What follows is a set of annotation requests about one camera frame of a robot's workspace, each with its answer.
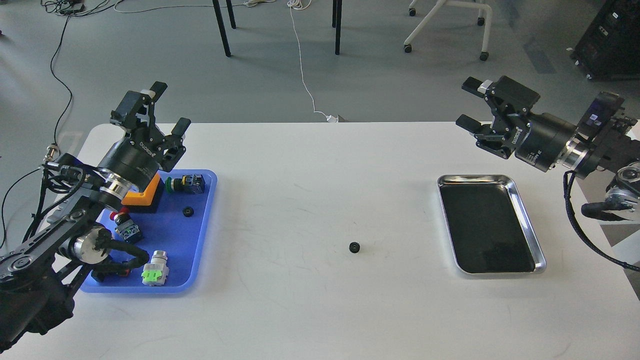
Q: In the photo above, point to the orange push button box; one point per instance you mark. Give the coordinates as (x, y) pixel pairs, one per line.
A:
(147, 201)

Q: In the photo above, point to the silver metal tray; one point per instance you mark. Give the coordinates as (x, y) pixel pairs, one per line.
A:
(490, 232)

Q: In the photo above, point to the black red connector switch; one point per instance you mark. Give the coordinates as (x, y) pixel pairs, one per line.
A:
(103, 273)

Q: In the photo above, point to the red mushroom button switch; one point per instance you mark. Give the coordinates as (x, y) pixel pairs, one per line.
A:
(126, 228)

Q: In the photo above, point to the green white selector switch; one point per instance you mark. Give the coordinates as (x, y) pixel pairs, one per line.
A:
(156, 271)

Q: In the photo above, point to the black equipment case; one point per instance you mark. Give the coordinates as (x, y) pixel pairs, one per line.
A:
(610, 47)

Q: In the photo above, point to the blue plastic tray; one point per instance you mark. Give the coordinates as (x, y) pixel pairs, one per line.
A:
(168, 230)

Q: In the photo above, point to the small black gear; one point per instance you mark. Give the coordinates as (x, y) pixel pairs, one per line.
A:
(188, 211)
(354, 247)

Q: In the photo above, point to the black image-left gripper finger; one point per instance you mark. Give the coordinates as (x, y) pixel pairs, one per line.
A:
(135, 113)
(172, 147)

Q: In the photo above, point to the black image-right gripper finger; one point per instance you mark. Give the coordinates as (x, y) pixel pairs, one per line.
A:
(509, 101)
(487, 138)

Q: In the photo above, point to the green yellow push button switch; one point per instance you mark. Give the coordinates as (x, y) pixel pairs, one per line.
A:
(188, 184)

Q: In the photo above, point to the black cylindrical gripper body image-left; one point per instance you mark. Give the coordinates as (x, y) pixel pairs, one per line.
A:
(136, 160)

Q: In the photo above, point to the black cylindrical gripper body image-right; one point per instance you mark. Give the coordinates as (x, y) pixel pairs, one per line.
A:
(537, 139)

